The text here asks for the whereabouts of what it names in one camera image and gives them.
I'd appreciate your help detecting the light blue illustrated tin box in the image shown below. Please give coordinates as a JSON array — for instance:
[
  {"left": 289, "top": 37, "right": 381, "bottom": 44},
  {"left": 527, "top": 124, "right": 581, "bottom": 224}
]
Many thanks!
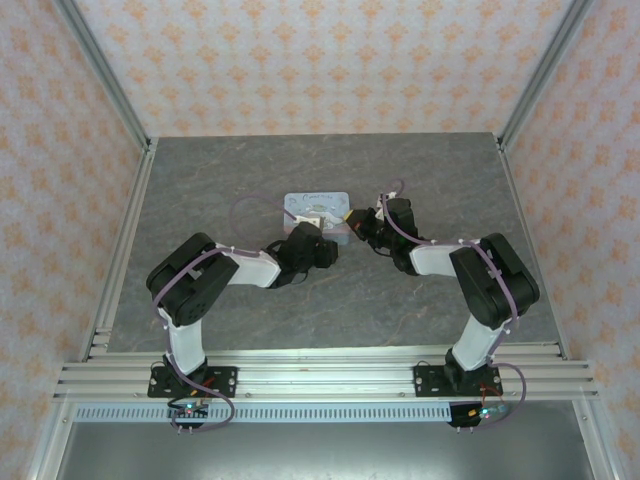
[{"left": 283, "top": 191, "right": 353, "bottom": 246}]

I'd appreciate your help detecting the grey metal panel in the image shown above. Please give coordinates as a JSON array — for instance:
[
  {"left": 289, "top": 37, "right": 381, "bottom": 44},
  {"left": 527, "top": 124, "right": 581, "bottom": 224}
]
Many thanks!
[{"left": 54, "top": 422, "right": 599, "bottom": 480}]

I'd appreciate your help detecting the small controller board with LEDs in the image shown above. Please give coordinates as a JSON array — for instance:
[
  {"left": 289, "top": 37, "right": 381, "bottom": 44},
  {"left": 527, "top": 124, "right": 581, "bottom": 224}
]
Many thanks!
[
  {"left": 448, "top": 399, "right": 512, "bottom": 431},
  {"left": 167, "top": 398, "right": 211, "bottom": 432}
]

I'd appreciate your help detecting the wide aluminium cross rail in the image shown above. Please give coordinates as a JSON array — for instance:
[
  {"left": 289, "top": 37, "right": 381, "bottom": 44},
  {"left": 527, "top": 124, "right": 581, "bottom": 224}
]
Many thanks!
[{"left": 52, "top": 349, "right": 600, "bottom": 403}]

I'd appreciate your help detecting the aluminium table side rail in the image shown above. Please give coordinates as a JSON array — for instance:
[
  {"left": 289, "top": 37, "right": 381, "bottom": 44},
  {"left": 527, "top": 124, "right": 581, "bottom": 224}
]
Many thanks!
[
  {"left": 82, "top": 139, "right": 161, "bottom": 361},
  {"left": 497, "top": 137, "right": 571, "bottom": 361}
]

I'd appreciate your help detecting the white slotted cable duct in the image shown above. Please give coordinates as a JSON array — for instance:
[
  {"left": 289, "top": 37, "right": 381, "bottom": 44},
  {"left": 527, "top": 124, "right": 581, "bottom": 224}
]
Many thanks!
[{"left": 73, "top": 403, "right": 551, "bottom": 425}]

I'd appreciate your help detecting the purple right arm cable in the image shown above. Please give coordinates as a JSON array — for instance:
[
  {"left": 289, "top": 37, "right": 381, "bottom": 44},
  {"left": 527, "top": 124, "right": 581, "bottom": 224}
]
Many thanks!
[{"left": 377, "top": 178, "right": 527, "bottom": 431}]

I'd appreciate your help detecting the aluminium frame post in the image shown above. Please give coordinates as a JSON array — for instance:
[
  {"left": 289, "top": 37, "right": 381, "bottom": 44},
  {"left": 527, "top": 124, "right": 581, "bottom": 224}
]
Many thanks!
[
  {"left": 497, "top": 0, "right": 596, "bottom": 151},
  {"left": 52, "top": 0, "right": 154, "bottom": 151}
]

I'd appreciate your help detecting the aluminium lower frame rail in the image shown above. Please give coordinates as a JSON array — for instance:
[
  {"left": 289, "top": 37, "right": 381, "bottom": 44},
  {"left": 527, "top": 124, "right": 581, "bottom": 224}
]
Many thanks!
[
  {"left": 572, "top": 399, "right": 619, "bottom": 480},
  {"left": 27, "top": 399, "right": 76, "bottom": 480}
]

